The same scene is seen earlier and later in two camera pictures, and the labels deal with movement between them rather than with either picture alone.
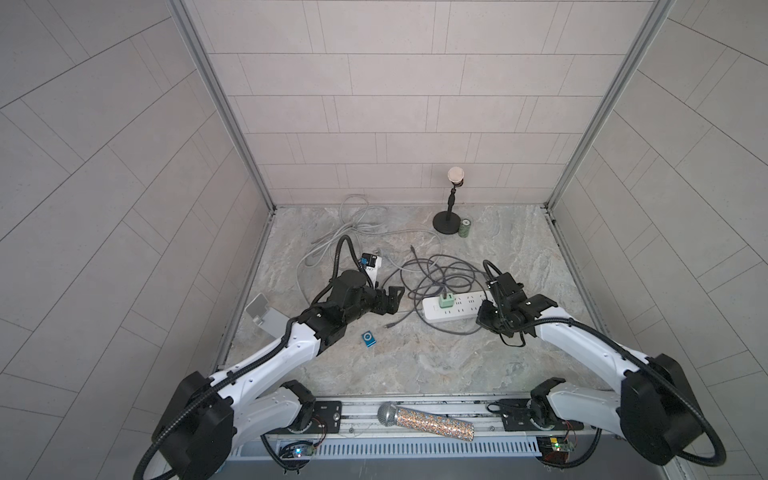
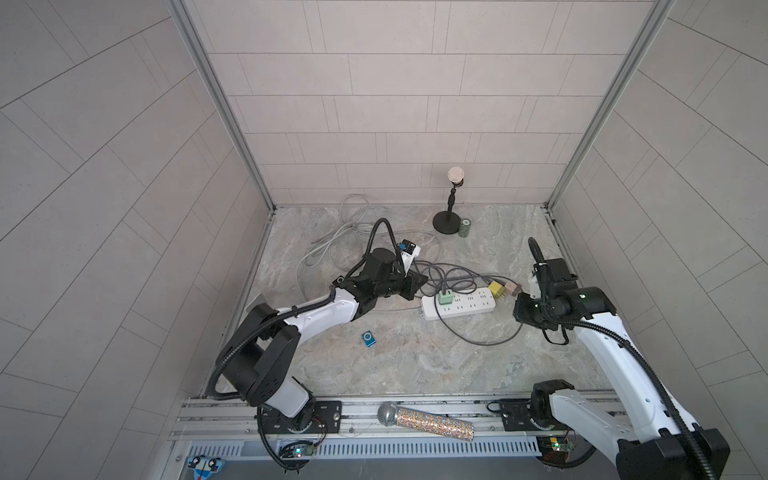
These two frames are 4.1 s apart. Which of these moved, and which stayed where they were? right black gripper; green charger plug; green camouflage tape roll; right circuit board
Moved: right black gripper
Stayed: green charger plug; green camouflage tape roll; right circuit board
